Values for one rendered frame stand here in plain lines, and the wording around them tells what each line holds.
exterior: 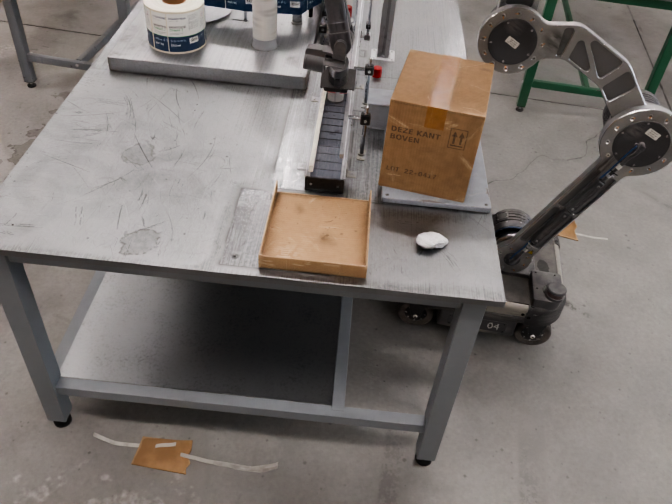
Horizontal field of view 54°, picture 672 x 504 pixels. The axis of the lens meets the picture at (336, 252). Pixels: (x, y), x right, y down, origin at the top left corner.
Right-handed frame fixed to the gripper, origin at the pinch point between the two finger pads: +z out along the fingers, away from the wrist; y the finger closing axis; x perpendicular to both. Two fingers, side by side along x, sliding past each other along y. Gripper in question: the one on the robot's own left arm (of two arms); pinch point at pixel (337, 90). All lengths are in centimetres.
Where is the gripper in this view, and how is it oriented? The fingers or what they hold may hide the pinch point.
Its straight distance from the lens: 209.1
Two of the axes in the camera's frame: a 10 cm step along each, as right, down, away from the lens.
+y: -10.0, -0.9, 0.0
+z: -0.1, 1.7, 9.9
